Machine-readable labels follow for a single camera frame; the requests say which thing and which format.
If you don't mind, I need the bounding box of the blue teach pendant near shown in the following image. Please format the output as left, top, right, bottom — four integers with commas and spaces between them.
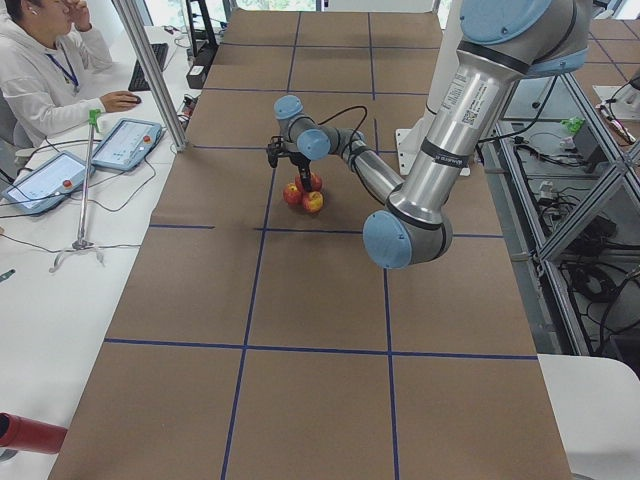
1, 151, 86, 215

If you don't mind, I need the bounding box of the person in white hoodie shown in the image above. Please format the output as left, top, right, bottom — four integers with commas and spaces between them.
1, 1, 137, 146

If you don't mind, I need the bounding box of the red yellow apple back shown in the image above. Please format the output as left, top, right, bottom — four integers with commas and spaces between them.
294, 172, 323, 192

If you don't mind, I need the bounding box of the red yellow apple left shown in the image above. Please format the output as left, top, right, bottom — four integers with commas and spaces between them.
282, 183, 303, 205

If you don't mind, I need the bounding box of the blue teach pendant far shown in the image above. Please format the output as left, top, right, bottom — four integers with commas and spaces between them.
92, 118, 162, 171

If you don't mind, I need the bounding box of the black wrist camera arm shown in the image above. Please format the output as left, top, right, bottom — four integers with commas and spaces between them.
266, 136, 290, 169

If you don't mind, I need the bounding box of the aluminium frame post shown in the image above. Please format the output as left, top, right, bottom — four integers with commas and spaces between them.
113, 0, 187, 152

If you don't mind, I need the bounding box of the red yellow apple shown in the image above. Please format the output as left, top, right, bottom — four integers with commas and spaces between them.
301, 191, 324, 214
294, 172, 323, 192
282, 183, 303, 205

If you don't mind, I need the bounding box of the brown paper table cover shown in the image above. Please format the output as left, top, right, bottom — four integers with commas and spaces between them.
51, 12, 570, 479

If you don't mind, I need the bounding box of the red cylinder bottle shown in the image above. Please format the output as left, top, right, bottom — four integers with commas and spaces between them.
1, 412, 68, 454

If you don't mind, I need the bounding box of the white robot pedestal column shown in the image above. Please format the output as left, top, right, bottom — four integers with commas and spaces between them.
395, 0, 481, 177

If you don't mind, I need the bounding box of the blue teach pendant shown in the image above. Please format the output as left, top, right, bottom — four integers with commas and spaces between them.
92, 118, 162, 171
1, 151, 86, 215

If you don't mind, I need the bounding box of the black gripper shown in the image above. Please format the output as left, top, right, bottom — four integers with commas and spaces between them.
289, 152, 313, 192

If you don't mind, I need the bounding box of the black keyboard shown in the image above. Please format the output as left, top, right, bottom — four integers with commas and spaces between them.
127, 42, 170, 93

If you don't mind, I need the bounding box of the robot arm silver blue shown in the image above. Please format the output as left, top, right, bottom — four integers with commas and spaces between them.
267, 0, 592, 269

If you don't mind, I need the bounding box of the red yellow apple front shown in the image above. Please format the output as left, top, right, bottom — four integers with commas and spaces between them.
301, 191, 324, 214

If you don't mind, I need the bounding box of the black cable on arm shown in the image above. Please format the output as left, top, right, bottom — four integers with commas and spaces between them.
317, 105, 369, 151

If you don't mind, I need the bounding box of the metal grabber stick green handle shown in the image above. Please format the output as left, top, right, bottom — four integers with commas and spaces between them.
49, 109, 104, 273

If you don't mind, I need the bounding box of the black device box on desk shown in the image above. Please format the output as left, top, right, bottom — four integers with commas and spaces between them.
186, 65, 207, 90

